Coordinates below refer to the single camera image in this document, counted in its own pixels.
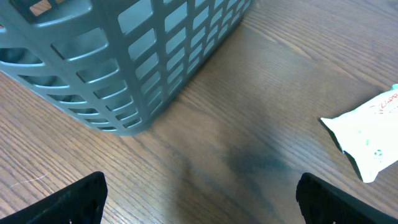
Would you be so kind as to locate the mint green wipes pack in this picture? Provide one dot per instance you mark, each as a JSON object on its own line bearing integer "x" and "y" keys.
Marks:
{"x": 369, "y": 134}

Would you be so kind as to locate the grey plastic mesh basket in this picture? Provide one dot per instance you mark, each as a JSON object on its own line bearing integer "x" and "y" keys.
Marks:
{"x": 112, "y": 65}

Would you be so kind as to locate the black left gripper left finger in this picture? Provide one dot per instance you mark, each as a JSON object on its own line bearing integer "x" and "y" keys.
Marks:
{"x": 81, "y": 202}

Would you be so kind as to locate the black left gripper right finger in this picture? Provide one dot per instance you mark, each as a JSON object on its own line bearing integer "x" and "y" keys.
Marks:
{"x": 321, "y": 203}

